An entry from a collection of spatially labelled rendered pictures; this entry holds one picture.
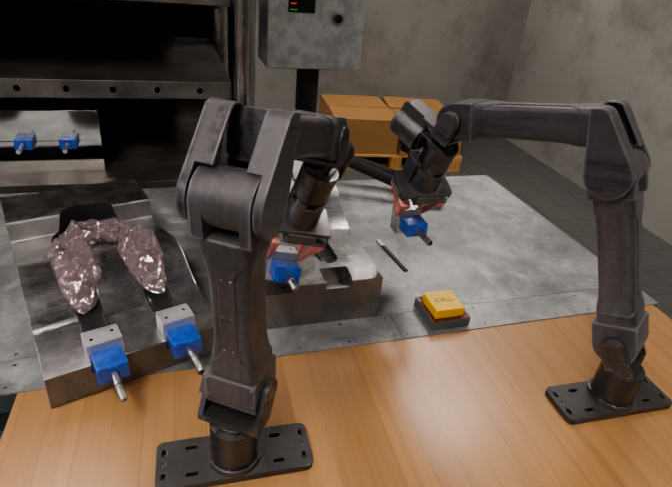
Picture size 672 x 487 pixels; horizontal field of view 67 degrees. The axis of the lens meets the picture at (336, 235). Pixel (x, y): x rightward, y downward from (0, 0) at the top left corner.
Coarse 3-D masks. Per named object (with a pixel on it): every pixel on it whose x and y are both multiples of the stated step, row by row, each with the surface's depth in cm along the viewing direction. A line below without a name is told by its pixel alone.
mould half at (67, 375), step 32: (64, 192) 107; (96, 192) 108; (128, 192) 109; (32, 224) 96; (32, 256) 91; (96, 256) 90; (32, 288) 82; (128, 288) 87; (192, 288) 91; (32, 320) 79; (64, 320) 80; (128, 320) 82; (64, 352) 75; (128, 352) 76; (160, 352) 79; (64, 384) 72; (96, 384) 75
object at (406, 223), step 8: (392, 208) 106; (408, 208) 104; (416, 208) 104; (392, 216) 106; (400, 216) 103; (408, 216) 103; (416, 216) 104; (392, 224) 107; (400, 224) 104; (408, 224) 100; (416, 224) 101; (424, 224) 101; (400, 232) 105; (408, 232) 101; (416, 232) 100; (424, 232) 102; (424, 240) 97
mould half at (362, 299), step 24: (336, 192) 115; (336, 216) 111; (336, 240) 104; (312, 264) 95; (336, 264) 95; (360, 264) 96; (312, 288) 90; (360, 288) 93; (288, 312) 91; (312, 312) 92; (336, 312) 94; (360, 312) 96
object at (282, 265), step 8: (280, 248) 88; (288, 248) 89; (272, 256) 86; (280, 256) 87; (288, 256) 87; (296, 256) 88; (272, 264) 85; (280, 264) 84; (288, 264) 85; (296, 264) 86; (272, 272) 85; (280, 272) 83; (288, 272) 83; (296, 272) 84; (272, 280) 87; (280, 280) 84; (288, 280) 81; (296, 280) 84; (296, 288) 79
